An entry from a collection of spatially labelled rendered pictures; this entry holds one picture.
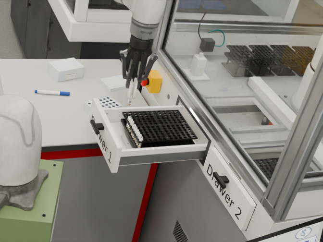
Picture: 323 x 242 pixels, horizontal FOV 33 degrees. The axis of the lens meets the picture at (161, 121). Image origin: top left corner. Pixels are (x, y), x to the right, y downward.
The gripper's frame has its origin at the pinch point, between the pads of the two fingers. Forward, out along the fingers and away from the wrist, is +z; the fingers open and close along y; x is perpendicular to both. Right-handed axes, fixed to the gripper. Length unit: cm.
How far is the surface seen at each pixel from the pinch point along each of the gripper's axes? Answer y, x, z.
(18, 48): -38, 212, 100
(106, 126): -9.0, -12.4, 7.9
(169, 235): 25, -10, 61
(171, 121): 15.9, -3.3, 10.7
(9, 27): -46, 246, 100
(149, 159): 5.8, -19.9, 15.1
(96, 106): -11.3, -1.2, 7.9
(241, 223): 31, -48, 17
